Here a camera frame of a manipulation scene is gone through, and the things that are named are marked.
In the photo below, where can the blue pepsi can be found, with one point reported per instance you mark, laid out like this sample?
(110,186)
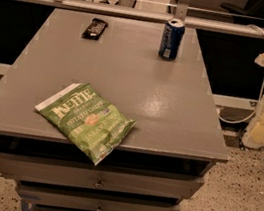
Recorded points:
(171,39)

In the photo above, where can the black candy bar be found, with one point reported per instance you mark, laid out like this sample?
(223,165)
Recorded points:
(95,29)

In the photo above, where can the green jalapeno chip bag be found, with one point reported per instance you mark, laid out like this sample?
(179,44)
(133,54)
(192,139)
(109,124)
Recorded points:
(91,123)

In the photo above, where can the grey drawer cabinet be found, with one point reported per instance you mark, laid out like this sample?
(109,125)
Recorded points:
(176,138)

